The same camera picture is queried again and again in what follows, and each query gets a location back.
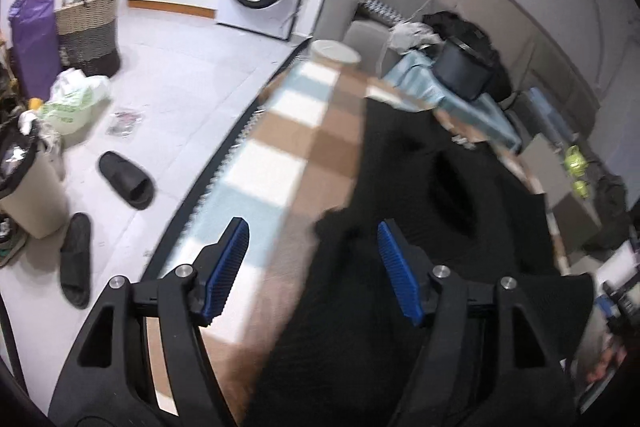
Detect worn shoe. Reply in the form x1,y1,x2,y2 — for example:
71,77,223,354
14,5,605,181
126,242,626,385
0,217,28,268

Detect beige trash bin black liner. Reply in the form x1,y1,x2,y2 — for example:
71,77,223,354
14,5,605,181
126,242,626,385
0,117,71,240

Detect purple bag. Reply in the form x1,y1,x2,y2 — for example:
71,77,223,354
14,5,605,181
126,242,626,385
9,0,62,100

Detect light blue striped cloth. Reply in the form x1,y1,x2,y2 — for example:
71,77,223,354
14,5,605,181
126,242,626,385
385,49,523,152

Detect black slipper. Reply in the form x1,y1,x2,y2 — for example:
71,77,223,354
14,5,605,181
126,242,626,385
59,213,93,310
97,151,155,211

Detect black bag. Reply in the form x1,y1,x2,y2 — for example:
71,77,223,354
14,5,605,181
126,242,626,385
422,11,513,100

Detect woven two-tone basket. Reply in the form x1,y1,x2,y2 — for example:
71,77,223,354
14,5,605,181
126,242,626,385
54,0,122,78

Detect grey sofa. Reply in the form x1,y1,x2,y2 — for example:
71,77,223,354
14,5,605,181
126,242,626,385
342,19,396,75

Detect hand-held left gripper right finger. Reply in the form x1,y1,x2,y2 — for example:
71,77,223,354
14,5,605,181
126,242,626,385
376,220,582,427

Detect green yellow mugs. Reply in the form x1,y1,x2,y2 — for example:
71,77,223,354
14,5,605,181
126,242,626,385
564,146,589,174

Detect white plastic bag green print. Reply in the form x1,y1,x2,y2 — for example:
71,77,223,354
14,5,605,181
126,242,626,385
42,69,112,135

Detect light blue padded board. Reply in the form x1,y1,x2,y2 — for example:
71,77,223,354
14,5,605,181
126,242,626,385
527,87,573,144

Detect white grey crumpled cloth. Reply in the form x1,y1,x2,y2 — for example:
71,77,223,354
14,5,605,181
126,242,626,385
389,21,443,52

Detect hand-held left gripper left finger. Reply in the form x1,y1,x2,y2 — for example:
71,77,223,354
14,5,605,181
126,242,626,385
47,217,250,427

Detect black rectangular tray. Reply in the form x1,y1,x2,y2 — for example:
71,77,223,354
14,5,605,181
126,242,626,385
432,38,493,102

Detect houndstooth cushion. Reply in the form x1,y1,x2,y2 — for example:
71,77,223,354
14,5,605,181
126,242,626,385
367,0,407,26

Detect dark cloth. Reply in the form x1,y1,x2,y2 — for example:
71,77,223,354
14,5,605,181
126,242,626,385
585,162,628,248

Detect checked brown blue blanket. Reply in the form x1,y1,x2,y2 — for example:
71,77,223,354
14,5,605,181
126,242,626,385
145,54,571,427

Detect cardboard box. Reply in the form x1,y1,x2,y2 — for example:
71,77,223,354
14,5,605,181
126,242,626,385
520,134,601,250

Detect round white stool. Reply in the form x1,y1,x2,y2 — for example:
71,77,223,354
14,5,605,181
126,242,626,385
310,39,362,68

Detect black knit garment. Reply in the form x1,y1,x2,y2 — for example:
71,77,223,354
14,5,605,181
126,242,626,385
240,99,596,427

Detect printed paper scrap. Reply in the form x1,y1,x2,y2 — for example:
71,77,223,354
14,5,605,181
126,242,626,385
106,107,146,138

